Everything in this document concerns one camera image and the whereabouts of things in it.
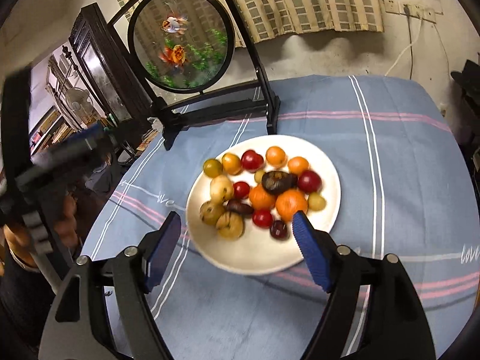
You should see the small tan longan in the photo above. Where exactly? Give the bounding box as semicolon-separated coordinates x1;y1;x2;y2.
307;193;326;211

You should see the dark cherry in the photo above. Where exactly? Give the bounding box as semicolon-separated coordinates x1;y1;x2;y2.
269;219;289;241

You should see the pale round fruit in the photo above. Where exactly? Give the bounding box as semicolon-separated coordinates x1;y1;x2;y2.
210;175;234;204

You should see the big orange fruit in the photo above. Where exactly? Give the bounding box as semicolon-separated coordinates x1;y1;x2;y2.
275;189;308;222

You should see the small red tomato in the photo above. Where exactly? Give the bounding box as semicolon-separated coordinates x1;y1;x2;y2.
233;181;251;200

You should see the dark mangosteen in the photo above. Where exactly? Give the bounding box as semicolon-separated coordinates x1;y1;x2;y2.
261;171;298;196
225;199;254;217

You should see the large red plum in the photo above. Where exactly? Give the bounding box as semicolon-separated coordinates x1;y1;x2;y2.
241;150;264;172

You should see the mandarin orange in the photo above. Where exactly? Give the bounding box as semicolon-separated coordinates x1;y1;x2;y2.
249;184;277;211

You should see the orange persimmon fruit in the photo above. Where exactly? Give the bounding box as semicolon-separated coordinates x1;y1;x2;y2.
265;146;287;168

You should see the large red apple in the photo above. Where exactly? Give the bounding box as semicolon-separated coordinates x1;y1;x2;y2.
297;170;322;194

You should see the red cherry tomato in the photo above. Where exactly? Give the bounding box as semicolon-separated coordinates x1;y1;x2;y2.
252;209;274;229

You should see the person left hand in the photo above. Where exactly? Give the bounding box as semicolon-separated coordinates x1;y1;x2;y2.
1;194;80;269

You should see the dark wooden cabinet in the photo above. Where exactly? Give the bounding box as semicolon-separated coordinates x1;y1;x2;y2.
68;3;151;149

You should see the goldfish round screen ornament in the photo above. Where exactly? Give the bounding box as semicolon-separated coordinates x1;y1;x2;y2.
107;0;281;149

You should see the white oval plate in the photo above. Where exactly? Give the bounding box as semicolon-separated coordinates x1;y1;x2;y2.
186;135;341;275

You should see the orange tomato left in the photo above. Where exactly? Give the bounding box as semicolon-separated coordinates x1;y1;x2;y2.
221;152;242;176

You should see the blue striped tablecloth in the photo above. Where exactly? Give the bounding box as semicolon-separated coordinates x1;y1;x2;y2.
82;76;479;359

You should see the small mandarin on plate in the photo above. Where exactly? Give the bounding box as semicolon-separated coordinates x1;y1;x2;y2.
287;156;310;176

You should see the small yellow fruit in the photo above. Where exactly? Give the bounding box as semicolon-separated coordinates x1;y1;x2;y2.
254;169;265;184

